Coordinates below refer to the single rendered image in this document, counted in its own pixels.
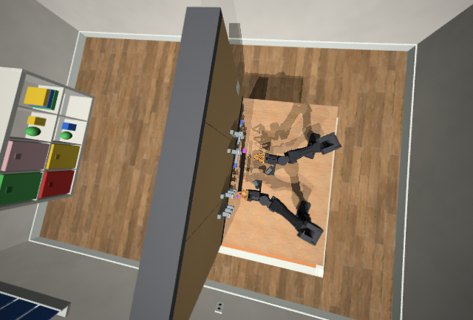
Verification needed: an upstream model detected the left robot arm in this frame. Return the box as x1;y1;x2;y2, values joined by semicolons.
252;180;324;246

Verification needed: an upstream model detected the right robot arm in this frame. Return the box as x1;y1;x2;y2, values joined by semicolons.
266;132;341;175

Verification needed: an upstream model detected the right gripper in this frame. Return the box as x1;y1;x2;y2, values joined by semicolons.
253;153;277;163

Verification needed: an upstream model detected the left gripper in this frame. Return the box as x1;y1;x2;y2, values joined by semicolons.
237;189;260;202

